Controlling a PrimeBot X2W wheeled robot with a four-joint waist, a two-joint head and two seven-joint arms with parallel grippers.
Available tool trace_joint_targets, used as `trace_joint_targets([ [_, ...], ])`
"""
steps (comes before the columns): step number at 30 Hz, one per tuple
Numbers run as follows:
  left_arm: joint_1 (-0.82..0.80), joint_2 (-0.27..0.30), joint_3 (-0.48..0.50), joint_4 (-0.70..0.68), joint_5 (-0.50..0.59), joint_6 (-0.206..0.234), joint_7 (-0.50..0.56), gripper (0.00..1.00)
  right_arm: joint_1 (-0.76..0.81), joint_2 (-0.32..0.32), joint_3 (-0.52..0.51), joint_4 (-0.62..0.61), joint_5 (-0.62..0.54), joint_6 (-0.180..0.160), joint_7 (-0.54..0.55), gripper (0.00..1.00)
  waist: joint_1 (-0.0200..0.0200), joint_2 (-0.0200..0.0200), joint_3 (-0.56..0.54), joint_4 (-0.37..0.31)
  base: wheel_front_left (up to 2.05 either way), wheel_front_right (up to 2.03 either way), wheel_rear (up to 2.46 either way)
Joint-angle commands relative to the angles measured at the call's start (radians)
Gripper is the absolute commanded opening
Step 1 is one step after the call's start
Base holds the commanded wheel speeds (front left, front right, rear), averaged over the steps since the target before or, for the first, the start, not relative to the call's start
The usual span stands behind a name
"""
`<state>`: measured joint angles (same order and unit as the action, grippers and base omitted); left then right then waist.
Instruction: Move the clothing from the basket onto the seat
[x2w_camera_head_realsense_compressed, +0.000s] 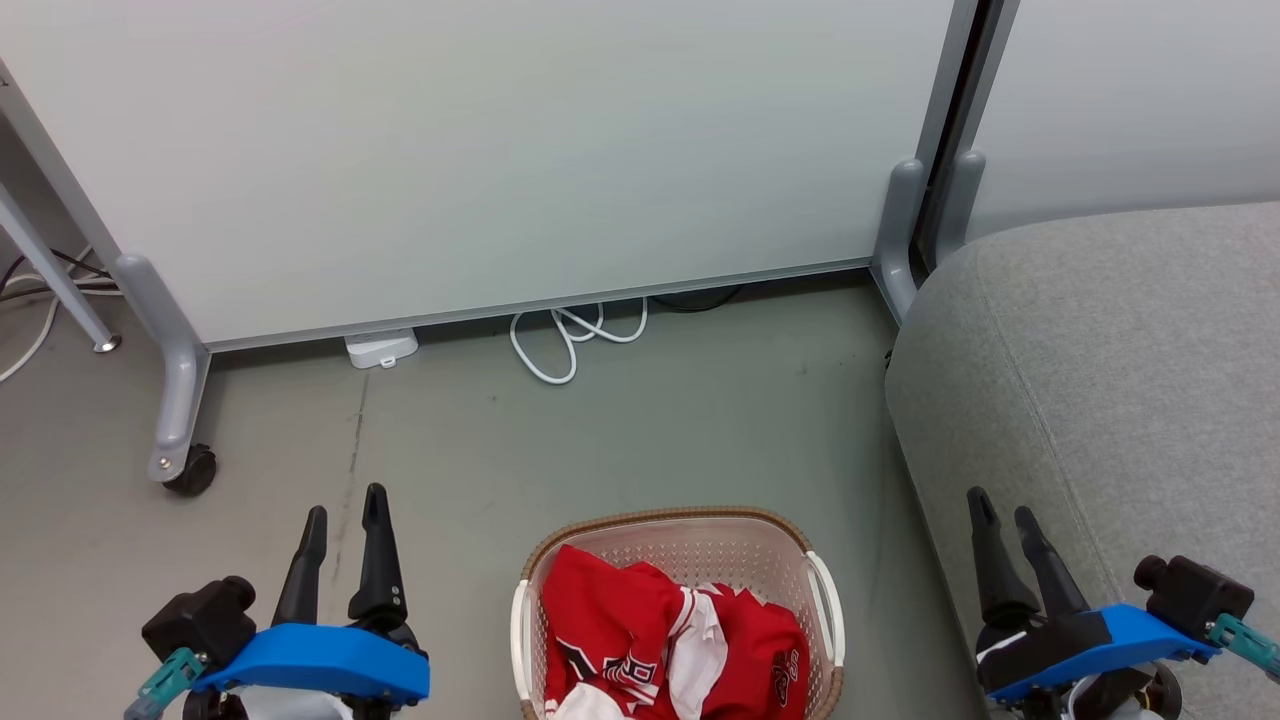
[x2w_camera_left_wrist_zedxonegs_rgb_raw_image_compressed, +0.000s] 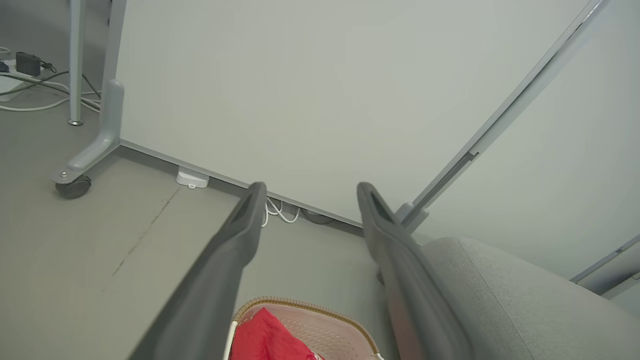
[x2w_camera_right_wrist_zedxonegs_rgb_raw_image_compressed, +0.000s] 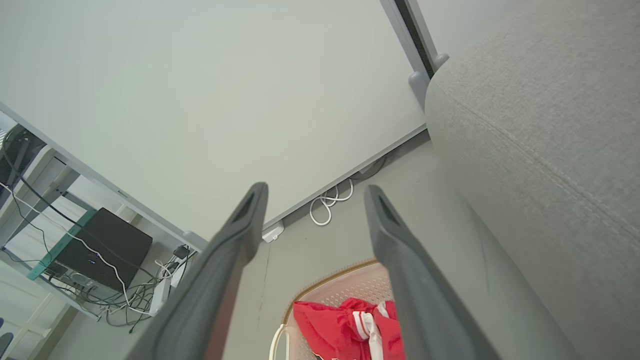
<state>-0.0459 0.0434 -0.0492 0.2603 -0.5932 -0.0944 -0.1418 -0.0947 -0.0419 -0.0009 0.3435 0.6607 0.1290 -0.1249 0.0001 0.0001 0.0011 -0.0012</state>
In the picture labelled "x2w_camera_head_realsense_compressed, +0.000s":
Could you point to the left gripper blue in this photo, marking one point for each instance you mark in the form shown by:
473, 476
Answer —
320, 660

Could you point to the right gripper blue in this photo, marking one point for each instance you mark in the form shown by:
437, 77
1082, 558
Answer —
1100, 645

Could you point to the plain red shirt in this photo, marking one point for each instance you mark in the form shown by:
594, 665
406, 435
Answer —
765, 650

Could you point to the red white striped jersey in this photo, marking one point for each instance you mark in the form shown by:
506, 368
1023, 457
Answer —
610, 620

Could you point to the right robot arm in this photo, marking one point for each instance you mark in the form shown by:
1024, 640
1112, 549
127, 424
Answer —
1130, 700

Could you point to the grey fabric sofa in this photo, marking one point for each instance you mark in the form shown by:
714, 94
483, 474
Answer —
1110, 380

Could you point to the black caster wheel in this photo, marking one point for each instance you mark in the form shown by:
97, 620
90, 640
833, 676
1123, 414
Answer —
194, 472

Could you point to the white power adapter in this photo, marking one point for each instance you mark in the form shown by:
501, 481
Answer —
380, 348

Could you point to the long grey partition leg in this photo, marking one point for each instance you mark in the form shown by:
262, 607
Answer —
180, 390

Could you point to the white wicker-rim laundry basket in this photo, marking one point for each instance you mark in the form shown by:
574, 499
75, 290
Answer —
690, 545

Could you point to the short grey partition leg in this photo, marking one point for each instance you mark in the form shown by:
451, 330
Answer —
960, 205
896, 240

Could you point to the grey metal table leg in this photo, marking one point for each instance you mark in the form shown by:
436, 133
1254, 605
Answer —
50, 272

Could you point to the large white partition panel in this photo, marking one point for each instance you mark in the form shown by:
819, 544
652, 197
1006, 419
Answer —
450, 150

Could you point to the small white partition panel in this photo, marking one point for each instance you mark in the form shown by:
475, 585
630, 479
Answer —
1130, 100

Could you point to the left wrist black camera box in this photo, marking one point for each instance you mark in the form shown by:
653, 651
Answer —
200, 620

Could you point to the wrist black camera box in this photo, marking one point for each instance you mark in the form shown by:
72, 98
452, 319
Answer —
1195, 595
200, 620

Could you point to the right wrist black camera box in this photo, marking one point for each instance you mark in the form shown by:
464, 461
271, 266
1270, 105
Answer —
1195, 595

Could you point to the grey partition frame post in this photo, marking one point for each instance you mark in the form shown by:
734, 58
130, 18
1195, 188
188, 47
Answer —
60, 170
948, 80

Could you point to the dark partition frame post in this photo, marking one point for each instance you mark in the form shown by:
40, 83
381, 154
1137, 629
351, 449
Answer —
985, 70

